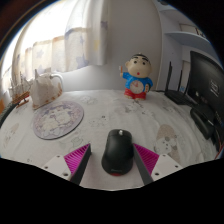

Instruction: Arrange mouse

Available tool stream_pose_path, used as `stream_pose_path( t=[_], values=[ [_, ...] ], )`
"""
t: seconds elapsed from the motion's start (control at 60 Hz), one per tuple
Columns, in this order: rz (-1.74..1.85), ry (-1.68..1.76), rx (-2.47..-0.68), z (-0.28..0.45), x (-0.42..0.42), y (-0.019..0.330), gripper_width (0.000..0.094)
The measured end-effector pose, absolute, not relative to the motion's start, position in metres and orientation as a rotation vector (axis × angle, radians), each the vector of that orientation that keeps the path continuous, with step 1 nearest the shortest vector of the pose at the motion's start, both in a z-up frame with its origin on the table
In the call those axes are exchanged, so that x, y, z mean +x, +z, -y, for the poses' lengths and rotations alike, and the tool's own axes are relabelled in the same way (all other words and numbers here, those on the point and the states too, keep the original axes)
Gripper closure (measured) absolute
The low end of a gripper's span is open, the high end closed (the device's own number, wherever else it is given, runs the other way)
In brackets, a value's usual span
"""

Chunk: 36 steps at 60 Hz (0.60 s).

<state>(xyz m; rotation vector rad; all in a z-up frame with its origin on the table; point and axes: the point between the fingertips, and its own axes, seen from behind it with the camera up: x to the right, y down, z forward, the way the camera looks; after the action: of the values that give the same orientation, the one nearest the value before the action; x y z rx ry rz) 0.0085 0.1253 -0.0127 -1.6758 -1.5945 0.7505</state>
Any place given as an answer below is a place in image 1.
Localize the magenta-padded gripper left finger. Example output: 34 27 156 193
39 143 92 186

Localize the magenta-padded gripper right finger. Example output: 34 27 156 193
132 143 184 186

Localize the black computer mouse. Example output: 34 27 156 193
101 128 135 177

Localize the round purple printed mouse pad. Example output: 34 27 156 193
32 100 85 141

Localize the white cartoon-print tablecloth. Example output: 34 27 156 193
0 89 219 191

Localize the black box device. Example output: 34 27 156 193
189 105 216 140

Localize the black router with antennas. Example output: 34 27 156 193
163 61 197 106

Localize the large white conch shell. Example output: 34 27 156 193
29 70 64 110

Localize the white kettle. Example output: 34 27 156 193
49 73 65 92

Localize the cartoon boy figurine clock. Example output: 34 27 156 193
119 53 154 101

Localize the black keyboard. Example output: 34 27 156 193
0 102 18 128

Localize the black computer monitor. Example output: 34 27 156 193
186 50 224 135

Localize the white star-print curtain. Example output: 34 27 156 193
1 0 110 85

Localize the white wall shelf unit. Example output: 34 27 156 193
155 1 215 92

